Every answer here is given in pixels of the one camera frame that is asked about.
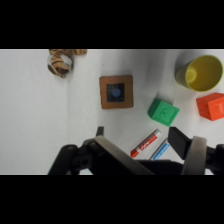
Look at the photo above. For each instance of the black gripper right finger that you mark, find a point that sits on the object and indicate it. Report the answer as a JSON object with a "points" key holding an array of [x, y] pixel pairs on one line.
{"points": [[196, 156]]}

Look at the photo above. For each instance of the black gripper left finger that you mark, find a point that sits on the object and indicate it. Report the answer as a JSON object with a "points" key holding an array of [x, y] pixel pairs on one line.
{"points": [[110, 151]]}

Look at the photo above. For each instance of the striped tiger plush toy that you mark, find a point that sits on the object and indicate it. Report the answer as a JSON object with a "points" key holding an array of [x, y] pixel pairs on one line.
{"points": [[60, 65]]}

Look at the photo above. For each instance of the red marker pen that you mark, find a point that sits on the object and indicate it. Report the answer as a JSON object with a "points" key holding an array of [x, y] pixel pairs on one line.
{"points": [[145, 144]]}

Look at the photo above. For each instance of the blue marker pen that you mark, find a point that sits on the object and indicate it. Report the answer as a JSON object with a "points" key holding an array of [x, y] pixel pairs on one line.
{"points": [[160, 151]]}

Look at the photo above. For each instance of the brown square block blue dot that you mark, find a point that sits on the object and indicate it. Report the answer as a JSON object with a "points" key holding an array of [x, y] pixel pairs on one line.
{"points": [[105, 100]]}

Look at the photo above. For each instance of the orange cube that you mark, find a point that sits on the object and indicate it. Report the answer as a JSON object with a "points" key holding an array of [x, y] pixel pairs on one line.
{"points": [[211, 106]]}

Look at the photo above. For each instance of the green cube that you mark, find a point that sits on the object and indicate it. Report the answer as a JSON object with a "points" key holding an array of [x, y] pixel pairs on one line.
{"points": [[163, 113]]}

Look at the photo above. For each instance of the yellow plastic cup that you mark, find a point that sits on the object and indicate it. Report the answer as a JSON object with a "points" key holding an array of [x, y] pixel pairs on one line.
{"points": [[203, 73]]}

